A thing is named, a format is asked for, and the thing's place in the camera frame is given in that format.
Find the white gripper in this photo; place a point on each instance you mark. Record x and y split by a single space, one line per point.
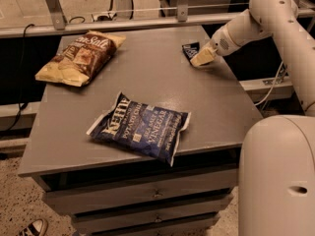
220 45

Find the blueberry RXBAR dark wrapper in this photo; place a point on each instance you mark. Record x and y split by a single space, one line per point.
190 50

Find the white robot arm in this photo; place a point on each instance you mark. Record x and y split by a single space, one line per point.
276 183

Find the blue Kettle chip bag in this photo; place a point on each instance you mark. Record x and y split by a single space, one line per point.
147 129

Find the brown sea salt chip bag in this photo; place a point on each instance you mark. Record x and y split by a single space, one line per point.
81 60

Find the power strip on floor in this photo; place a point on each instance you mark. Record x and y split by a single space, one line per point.
103 17

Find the grey drawer cabinet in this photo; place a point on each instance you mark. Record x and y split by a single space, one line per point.
110 190

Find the black and white sneaker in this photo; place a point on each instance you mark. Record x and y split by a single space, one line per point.
35 228

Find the metal railing frame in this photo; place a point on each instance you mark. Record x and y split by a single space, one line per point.
20 18

